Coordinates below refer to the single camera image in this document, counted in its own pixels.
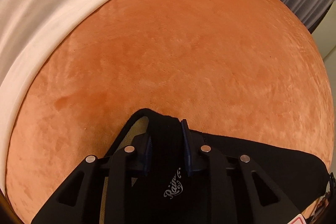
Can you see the orange plush blanket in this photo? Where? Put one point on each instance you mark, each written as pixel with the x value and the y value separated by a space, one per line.
pixel 242 68

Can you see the black pants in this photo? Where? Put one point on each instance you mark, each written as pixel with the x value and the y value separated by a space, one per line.
pixel 160 194

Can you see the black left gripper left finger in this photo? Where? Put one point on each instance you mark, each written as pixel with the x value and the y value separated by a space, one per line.
pixel 99 190

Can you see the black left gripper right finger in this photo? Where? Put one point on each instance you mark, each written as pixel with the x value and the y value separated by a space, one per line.
pixel 225 189

